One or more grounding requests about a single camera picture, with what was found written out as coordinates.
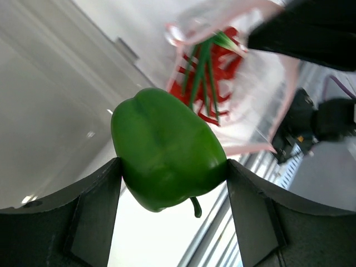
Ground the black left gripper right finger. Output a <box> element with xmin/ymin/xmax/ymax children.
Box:
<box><xmin>227</xmin><ymin>160</ymin><xmax>355</xmax><ymax>266</ymax></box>

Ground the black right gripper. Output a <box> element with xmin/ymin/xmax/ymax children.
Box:
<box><xmin>248</xmin><ymin>1</ymin><xmax>355</xmax><ymax>72</ymax></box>

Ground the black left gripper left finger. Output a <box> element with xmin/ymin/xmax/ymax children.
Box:
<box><xmin>1</xmin><ymin>157</ymin><xmax>121</xmax><ymax>266</ymax></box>

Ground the clear zip top bag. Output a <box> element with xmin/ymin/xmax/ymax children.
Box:
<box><xmin>166</xmin><ymin>1</ymin><xmax>299</xmax><ymax>156</ymax></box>

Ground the green toy bell pepper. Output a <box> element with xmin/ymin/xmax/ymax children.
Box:
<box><xmin>111</xmin><ymin>88</ymin><xmax>228</xmax><ymax>217</ymax></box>

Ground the green toy scallion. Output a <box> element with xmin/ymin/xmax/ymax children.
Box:
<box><xmin>182</xmin><ymin>30</ymin><xmax>248</xmax><ymax>123</ymax></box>

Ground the clear plastic tray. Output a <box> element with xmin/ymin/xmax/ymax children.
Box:
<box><xmin>1</xmin><ymin>1</ymin><xmax>149</xmax><ymax>148</ymax></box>

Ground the aluminium mounting rail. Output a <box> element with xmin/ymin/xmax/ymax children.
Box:
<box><xmin>178</xmin><ymin>151</ymin><xmax>278</xmax><ymax>266</ymax></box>

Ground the white slotted cable duct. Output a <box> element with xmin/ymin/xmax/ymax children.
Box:
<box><xmin>269</xmin><ymin>145</ymin><xmax>304</xmax><ymax>190</ymax></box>

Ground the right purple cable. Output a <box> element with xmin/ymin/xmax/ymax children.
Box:
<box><xmin>324</xmin><ymin>75</ymin><xmax>356</xmax><ymax>101</ymax></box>

